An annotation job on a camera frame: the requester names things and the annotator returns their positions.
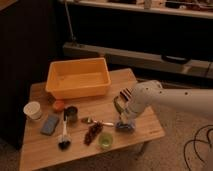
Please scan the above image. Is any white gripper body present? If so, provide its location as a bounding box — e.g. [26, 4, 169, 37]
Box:
[120, 101, 137, 124]

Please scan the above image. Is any blue grey towel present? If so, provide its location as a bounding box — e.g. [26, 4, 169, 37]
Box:
[115, 121, 135, 132]

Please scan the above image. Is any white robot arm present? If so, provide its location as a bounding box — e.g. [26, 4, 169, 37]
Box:
[121, 80, 213, 123]

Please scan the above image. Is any green cucumber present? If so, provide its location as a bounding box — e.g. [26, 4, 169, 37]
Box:
[113, 96, 123, 114]

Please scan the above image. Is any striped chocolate wafer block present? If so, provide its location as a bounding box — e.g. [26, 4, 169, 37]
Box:
[120, 88, 131, 101]

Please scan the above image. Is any green plastic cup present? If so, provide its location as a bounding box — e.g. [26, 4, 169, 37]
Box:
[98, 132, 113, 149]

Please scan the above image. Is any dark grape bunch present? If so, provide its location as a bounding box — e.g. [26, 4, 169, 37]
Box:
[84, 122, 103, 145]

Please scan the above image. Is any metal spoon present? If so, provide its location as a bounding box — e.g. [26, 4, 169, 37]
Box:
[81, 117, 114, 127]

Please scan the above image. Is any metal can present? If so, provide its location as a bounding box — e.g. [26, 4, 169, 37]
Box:
[65, 106, 78, 123]

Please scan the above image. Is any orange plastic bin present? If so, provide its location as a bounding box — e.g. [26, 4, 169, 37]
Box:
[46, 58, 111, 99]

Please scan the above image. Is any orange fruit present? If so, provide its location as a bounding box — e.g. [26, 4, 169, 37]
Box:
[52, 100, 65, 112]

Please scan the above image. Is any blue sponge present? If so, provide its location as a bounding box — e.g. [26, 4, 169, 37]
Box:
[40, 114, 59, 136]

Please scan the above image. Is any grey metal shelf rack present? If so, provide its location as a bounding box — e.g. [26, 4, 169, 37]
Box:
[56, 0, 213, 79]

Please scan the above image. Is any white paper cup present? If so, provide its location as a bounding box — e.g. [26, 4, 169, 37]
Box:
[23, 101, 42, 120]

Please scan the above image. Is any white handled dish brush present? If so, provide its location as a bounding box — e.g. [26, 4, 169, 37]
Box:
[58, 117, 71, 150]

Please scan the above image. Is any black cable on floor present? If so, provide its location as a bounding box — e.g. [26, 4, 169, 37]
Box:
[183, 124, 213, 171]

